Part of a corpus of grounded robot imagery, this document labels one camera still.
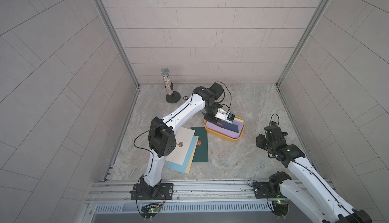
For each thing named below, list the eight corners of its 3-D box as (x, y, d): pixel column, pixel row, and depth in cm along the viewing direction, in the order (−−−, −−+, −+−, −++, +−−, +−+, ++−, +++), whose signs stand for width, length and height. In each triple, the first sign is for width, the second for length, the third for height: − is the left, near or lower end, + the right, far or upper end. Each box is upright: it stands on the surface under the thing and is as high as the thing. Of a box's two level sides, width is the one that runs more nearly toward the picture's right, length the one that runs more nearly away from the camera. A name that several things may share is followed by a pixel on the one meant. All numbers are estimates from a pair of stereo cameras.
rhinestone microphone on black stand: (171, 105, 105) (163, 74, 82) (167, 101, 108) (159, 69, 85) (178, 101, 108) (172, 69, 85) (174, 97, 110) (167, 65, 87)
